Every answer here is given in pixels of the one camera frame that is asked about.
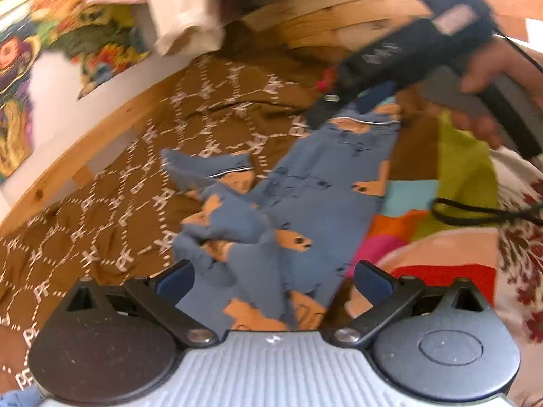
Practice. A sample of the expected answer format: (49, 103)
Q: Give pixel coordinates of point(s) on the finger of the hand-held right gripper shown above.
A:
(326, 110)

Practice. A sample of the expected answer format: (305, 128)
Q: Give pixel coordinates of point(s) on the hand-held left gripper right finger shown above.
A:
(373, 282)

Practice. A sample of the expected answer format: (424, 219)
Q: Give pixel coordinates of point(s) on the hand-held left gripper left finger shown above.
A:
(174, 280)

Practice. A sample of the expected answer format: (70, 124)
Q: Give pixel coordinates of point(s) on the blue bear print pants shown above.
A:
(314, 203)

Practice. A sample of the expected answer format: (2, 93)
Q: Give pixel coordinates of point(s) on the person's right hand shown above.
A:
(505, 61)

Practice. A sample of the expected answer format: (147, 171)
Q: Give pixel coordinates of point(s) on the brown patterned blanket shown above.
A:
(106, 220)

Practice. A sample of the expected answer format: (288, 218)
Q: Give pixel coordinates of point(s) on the colourful patchwork blanket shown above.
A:
(462, 165)

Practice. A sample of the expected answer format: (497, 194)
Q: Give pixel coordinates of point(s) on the white red floral cloth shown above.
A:
(519, 246)

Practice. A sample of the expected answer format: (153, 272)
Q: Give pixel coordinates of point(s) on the cream cloth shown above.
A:
(182, 12)

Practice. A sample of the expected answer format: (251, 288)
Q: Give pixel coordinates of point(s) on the wooden bed frame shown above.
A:
(339, 4)

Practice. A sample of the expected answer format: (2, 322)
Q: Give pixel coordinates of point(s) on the cartoon figures wall poster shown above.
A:
(102, 38)

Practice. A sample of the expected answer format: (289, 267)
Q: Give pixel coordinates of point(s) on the yellow purple wall poster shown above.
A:
(15, 106)

